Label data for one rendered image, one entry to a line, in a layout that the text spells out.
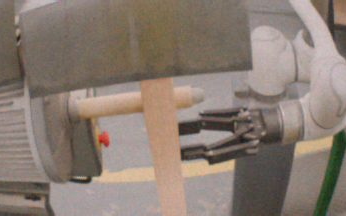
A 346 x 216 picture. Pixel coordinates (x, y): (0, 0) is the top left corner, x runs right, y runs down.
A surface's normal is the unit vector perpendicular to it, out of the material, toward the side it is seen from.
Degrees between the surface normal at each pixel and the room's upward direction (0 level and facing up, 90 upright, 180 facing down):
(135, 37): 90
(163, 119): 97
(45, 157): 87
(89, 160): 90
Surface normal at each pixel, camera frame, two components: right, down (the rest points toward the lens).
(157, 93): 0.07, 0.34
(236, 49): 0.08, 0.58
